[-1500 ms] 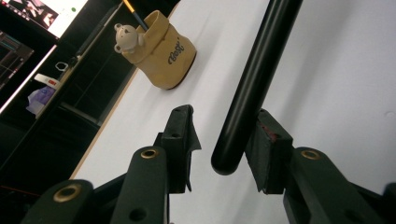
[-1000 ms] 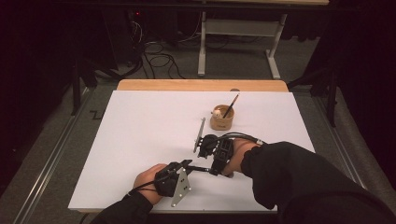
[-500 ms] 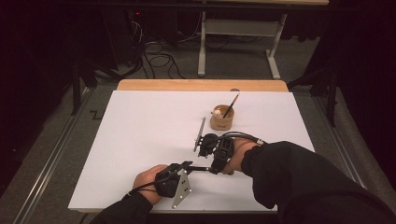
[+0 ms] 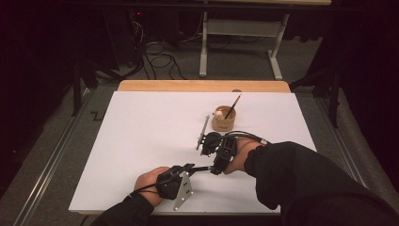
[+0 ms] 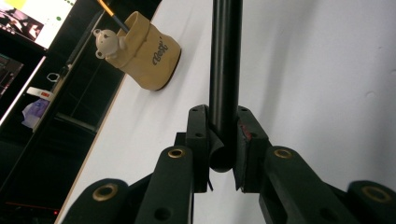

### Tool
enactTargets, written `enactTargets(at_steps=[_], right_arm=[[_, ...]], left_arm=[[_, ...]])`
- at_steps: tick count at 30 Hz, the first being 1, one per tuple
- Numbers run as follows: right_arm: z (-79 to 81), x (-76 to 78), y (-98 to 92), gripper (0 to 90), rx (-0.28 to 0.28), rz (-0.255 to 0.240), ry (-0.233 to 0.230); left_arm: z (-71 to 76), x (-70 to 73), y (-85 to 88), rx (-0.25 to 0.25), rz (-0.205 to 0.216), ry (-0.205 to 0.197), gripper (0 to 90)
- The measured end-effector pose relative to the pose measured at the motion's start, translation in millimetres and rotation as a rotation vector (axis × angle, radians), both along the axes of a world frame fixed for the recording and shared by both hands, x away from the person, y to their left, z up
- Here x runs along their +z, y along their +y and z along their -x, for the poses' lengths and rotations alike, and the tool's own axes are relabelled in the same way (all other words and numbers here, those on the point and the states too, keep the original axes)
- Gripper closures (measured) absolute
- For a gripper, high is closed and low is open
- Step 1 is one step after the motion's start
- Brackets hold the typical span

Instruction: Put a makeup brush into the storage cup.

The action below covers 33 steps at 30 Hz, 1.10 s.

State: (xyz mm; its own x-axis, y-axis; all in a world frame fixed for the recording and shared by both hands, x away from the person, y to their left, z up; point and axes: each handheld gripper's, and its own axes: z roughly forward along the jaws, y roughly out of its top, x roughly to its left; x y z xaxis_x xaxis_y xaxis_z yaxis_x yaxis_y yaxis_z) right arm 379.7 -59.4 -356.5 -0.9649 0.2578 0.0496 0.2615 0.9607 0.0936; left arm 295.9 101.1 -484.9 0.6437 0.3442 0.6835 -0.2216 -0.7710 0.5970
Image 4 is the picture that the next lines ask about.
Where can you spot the black computer case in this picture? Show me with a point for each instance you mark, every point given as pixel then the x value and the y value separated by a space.
pixel 122 37

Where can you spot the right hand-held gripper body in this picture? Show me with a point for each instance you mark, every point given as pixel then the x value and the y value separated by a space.
pixel 226 147

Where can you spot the black stand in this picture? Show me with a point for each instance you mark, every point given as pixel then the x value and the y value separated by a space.
pixel 334 97
pixel 76 88

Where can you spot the person's right hand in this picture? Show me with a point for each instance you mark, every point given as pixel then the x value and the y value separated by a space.
pixel 241 153

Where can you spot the person's left hand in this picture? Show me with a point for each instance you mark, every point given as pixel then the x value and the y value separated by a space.
pixel 147 182

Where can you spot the small wooden cup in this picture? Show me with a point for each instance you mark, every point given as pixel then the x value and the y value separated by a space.
pixel 223 125

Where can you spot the white desk frame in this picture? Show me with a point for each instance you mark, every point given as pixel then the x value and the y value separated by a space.
pixel 241 28

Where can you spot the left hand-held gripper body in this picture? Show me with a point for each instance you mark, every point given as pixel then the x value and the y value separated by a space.
pixel 183 191

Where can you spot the metal floor rail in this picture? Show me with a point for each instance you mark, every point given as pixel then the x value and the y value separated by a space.
pixel 345 138
pixel 47 169

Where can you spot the white table mat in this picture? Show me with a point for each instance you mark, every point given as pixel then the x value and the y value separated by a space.
pixel 141 125

